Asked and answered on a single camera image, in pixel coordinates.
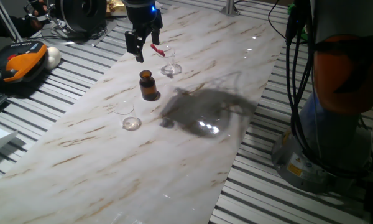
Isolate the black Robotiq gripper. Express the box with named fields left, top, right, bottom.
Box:
left=123, top=0, right=163, bottom=63

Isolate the small metal tripod device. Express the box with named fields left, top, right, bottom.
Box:
left=24, top=0, right=70, bottom=34

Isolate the dark sleeved forearm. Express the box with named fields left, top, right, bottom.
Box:
left=0, top=9, right=35, bottom=38

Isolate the person hand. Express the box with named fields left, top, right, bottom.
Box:
left=33, top=0, right=48, bottom=17

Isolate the dark grey flat sheet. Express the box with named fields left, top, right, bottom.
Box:
left=40, top=17, right=121, bottom=47

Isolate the clear glass beaker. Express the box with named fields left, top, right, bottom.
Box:
left=114, top=101, right=142, bottom=131
left=157, top=45, right=183, bottom=77

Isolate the gold foil packet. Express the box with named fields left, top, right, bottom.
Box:
left=106, top=0, right=127, bottom=17

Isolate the brown glass bottle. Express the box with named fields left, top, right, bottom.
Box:
left=139, top=70, right=159, bottom=102

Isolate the black filament spool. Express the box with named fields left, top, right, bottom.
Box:
left=54, top=0, right=108, bottom=35

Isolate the white round object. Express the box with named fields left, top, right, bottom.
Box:
left=45, top=46, right=62, bottom=70

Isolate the orange black teach pendant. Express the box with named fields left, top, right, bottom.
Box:
left=0, top=40, right=48, bottom=85

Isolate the marble pattern sheet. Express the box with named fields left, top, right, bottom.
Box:
left=0, top=4, right=288, bottom=224

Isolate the aluminium frame post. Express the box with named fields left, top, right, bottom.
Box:
left=219, top=0, right=241, bottom=16

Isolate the aluminium frame strut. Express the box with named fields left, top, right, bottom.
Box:
left=0, top=0, right=23, bottom=43

